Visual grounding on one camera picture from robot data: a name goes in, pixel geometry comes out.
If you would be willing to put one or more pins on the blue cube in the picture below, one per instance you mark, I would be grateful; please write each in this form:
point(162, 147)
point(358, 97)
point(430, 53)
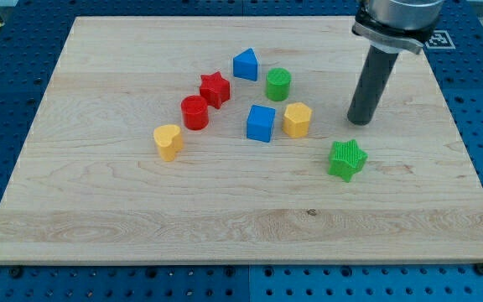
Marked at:
point(260, 123)

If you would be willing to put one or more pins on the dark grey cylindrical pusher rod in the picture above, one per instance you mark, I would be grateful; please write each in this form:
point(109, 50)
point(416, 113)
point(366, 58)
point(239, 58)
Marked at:
point(372, 82)

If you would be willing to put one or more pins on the red star block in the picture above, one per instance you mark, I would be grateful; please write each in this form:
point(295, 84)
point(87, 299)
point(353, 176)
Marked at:
point(215, 89)

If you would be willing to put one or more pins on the white fiducial marker tag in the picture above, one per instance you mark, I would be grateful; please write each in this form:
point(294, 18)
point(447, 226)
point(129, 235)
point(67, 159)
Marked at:
point(440, 39)

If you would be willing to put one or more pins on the blue triangle block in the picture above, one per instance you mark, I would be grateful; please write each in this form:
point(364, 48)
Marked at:
point(245, 65)

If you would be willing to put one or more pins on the yellow hexagon block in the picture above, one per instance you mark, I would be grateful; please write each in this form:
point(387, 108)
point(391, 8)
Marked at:
point(296, 120)

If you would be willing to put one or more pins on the green star block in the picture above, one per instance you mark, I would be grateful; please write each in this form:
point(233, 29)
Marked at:
point(346, 159)

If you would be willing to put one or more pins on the red cylinder block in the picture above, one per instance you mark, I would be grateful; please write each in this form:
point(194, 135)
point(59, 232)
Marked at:
point(195, 112)

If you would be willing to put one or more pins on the green cylinder block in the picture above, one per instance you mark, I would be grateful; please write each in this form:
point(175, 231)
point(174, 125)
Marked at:
point(278, 82)

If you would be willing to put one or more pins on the yellow heart block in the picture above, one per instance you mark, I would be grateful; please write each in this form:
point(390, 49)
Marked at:
point(168, 140)

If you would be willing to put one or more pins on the wooden board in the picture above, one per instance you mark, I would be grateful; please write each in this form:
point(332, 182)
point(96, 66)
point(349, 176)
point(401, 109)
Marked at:
point(89, 187)

